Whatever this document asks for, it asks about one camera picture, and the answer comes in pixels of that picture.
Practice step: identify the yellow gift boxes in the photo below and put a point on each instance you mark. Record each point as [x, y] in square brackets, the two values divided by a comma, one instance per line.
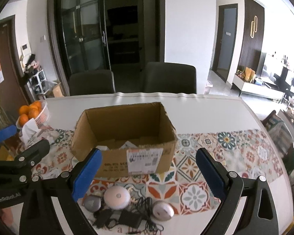
[250, 74]

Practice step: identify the black charger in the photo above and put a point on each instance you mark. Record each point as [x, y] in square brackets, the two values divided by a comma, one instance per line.
[103, 216]

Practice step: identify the white fruit basket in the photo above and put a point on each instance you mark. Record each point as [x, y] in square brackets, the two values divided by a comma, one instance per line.
[43, 118]

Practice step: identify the person's left forearm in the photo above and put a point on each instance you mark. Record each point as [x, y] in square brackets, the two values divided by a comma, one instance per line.
[5, 219]

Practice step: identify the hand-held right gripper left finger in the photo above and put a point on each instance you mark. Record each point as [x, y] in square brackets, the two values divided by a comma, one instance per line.
[87, 173]

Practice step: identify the black power adapter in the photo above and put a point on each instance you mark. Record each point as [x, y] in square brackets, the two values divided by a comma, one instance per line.
[129, 219]

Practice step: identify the white wall switch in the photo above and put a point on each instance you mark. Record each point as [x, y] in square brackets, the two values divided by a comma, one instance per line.
[43, 38]

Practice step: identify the orange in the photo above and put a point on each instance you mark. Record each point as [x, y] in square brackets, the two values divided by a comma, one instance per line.
[23, 119]
[36, 104]
[23, 109]
[33, 113]

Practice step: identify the white shoe rack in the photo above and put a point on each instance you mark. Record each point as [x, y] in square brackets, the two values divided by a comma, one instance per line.
[36, 83]

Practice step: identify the grey oval device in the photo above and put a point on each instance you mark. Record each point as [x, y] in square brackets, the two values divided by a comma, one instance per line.
[163, 210]

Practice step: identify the white paper packet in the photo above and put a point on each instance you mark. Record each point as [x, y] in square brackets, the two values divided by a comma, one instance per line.
[128, 144]

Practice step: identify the small flower pot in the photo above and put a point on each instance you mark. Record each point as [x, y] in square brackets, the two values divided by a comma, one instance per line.
[240, 72]

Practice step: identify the white wall intercom panel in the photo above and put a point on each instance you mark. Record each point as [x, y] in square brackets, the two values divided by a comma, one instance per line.
[25, 49]

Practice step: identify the chair with printed cushion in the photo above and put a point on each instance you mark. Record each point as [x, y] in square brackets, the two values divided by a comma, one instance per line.
[278, 129]

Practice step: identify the grey round device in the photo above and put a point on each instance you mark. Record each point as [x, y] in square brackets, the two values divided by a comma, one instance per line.
[92, 203]

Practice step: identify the dark upholstered chair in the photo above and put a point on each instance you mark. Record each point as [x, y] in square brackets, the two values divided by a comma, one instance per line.
[169, 78]
[92, 83]

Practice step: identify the dark glass sliding door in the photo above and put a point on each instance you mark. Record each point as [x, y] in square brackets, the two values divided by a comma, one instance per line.
[83, 41]

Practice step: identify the yellow woven placemat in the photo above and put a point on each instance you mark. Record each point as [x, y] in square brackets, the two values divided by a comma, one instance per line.
[2, 154]

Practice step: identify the small white box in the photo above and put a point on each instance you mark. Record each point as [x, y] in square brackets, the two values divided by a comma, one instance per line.
[101, 148]

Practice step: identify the brown cardboard box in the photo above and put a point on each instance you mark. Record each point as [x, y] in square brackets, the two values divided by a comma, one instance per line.
[112, 161]

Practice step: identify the small cardboard box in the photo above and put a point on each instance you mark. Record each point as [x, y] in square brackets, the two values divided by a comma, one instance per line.
[58, 90]

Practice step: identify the gold wall ornament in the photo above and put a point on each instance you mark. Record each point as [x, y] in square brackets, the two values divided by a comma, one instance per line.
[253, 27]

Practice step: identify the patterned floral table runner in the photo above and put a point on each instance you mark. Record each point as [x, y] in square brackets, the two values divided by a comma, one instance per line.
[193, 195]

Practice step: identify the brown wooden door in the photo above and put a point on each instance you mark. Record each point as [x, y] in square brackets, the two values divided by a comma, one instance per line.
[12, 78]

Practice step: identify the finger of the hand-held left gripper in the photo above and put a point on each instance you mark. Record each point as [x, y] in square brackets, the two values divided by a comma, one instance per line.
[5, 133]
[34, 150]

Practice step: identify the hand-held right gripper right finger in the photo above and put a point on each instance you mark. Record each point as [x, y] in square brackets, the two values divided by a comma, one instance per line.
[210, 176]

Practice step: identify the dark slatted wall panel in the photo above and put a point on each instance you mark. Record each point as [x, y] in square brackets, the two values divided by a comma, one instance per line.
[247, 51]

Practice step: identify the white television cabinet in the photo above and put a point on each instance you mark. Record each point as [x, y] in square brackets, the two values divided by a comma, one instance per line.
[257, 89]

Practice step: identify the round white night light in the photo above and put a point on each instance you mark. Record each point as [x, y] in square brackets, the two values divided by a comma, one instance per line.
[117, 197]

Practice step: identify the grey interior door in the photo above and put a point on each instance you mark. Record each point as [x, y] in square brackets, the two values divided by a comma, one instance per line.
[226, 41]

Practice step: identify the dark and pink bundle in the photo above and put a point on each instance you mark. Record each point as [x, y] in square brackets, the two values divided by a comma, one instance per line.
[31, 64]

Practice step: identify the television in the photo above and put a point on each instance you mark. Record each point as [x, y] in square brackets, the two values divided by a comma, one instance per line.
[269, 66]

